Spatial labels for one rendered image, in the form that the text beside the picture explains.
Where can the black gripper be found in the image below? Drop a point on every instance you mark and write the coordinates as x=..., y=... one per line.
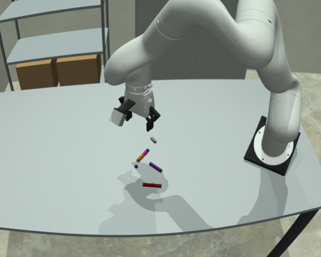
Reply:
x=144, y=106

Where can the purple rod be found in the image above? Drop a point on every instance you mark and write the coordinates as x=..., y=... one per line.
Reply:
x=155, y=167

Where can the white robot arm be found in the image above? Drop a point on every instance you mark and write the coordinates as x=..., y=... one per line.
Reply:
x=254, y=40

